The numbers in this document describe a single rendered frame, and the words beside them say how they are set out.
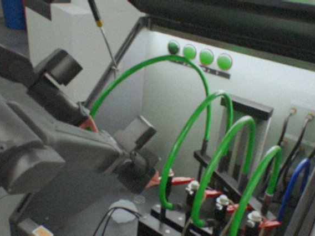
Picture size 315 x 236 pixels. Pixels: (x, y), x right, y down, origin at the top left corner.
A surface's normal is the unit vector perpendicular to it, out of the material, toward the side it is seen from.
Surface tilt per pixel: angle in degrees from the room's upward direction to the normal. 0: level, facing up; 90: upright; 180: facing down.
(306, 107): 90
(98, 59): 90
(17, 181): 116
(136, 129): 53
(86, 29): 90
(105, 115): 90
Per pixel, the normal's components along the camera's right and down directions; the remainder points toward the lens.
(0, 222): 0.08, -0.88
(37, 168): 0.71, 0.67
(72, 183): 0.80, 0.34
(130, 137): -0.11, -0.18
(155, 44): -0.60, 0.33
